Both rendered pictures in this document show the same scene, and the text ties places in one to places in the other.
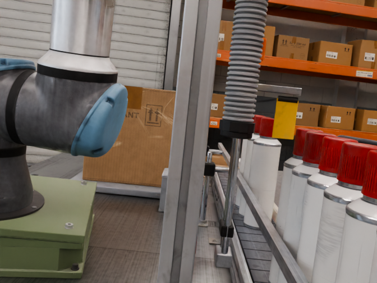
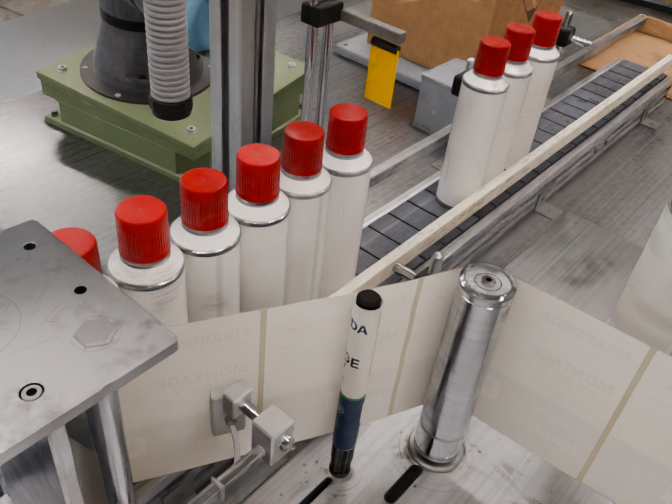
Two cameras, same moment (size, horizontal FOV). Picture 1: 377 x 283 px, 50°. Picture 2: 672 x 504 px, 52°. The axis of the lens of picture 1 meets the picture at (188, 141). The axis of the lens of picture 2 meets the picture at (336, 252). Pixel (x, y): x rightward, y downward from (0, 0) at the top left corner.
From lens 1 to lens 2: 0.53 m
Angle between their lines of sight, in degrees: 46
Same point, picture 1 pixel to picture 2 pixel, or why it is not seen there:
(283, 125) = (377, 83)
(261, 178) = (456, 136)
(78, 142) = not seen: hidden behind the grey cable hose
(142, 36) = not seen: outside the picture
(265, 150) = (466, 95)
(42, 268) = (164, 166)
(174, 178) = (216, 122)
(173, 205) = (218, 152)
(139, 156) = (442, 26)
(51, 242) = (167, 143)
